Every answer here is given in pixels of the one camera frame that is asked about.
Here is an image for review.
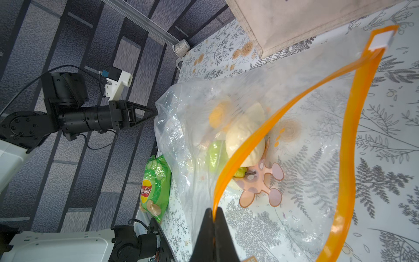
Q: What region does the pale yellow pear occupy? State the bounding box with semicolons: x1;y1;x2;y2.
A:
225;103;266;167

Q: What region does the clear orange zip-top bag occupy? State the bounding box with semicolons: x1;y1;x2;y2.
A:
155;26;398;262

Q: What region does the floral patterned table mat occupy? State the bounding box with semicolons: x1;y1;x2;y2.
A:
155;1;419;262

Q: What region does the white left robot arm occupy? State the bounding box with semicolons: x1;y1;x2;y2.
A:
1;72;159;262

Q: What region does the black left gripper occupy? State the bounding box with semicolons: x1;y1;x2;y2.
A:
109;100;157;131

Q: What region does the yellow orange toy fruit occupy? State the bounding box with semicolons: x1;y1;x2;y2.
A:
208;102;230;129

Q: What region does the green toy fruit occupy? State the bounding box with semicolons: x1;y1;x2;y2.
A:
206;140;229;175

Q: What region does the green Lays chips bag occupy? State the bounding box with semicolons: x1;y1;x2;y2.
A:
140;155;171;223

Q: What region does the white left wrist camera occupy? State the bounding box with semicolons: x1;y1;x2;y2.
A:
100;67;133;100

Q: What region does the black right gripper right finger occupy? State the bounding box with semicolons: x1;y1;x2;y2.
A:
214;207;240;262

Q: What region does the beige Monet tote bag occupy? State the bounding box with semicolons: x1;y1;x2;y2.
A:
227;0;398;59

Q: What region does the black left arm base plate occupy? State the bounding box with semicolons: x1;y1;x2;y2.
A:
148;217;177;262

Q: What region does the white zip slider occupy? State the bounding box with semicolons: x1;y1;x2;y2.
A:
368;31;395;52

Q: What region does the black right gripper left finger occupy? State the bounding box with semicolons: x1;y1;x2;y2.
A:
190;208;215;262

